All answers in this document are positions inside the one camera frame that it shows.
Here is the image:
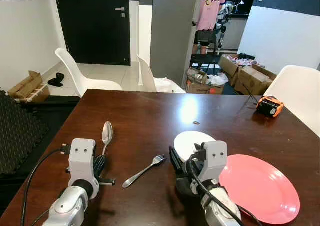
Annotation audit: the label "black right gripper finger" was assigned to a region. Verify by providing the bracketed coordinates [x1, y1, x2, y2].
[169, 145, 187, 180]

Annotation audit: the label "small white plate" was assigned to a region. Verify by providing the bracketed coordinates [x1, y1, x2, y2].
[173, 130, 217, 163]

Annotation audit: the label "silver metal spoon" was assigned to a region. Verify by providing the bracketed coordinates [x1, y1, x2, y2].
[101, 121, 114, 157]

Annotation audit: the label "silver metal fork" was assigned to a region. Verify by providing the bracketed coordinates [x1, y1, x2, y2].
[122, 154, 168, 189]

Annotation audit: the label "large pink plate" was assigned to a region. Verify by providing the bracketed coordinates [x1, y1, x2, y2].
[218, 154, 301, 226]

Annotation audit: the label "cardboard box with plastic bags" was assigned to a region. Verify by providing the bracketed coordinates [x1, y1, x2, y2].
[185, 68, 230, 95]

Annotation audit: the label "black foam mat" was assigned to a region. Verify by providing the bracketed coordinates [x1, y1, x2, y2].
[0, 88, 52, 177]

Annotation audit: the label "white chair with cloth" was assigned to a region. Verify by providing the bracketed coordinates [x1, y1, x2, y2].
[136, 54, 187, 95]

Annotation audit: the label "white plastic chair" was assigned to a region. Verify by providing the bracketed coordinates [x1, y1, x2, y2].
[54, 47, 124, 97]

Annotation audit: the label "black shoes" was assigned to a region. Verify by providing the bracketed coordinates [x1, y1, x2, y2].
[47, 72, 65, 88]

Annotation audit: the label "open flat cardboard box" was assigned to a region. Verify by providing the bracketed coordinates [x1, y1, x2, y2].
[7, 70, 51, 103]

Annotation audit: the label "orange and black device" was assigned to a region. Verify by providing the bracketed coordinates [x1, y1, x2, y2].
[255, 95, 285, 119]

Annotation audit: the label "white round-backed chair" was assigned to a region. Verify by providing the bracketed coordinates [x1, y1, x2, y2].
[262, 64, 320, 137]

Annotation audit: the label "large brown cardboard box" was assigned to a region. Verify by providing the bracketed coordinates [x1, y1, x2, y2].
[218, 54, 277, 96]

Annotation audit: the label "black door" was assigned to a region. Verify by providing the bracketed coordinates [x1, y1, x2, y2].
[53, 0, 132, 67]

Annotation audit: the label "white humanoid robot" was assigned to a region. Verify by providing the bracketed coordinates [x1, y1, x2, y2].
[214, 2, 234, 53]

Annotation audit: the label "pink printed t-shirt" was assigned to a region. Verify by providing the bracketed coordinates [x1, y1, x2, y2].
[195, 0, 229, 32]

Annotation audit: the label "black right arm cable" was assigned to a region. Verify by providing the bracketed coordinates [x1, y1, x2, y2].
[187, 153, 263, 226]

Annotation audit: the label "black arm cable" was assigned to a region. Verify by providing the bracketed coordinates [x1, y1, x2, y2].
[187, 153, 263, 226]
[20, 144, 71, 226]

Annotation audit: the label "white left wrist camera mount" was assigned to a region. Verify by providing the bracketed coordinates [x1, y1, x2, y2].
[67, 138, 97, 187]

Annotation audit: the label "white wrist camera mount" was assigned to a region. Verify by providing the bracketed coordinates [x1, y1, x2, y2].
[67, 138, 97, 187]
[192, 140, 229, 185]

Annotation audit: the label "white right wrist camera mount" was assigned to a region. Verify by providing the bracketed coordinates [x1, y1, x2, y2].
[192, 140, 229, 185]

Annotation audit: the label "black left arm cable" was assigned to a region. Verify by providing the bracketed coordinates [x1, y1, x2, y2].
[20, 144, 71, 226]

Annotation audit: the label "silver door handle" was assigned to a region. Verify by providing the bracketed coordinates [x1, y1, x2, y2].
[114, 5, 127, 19]

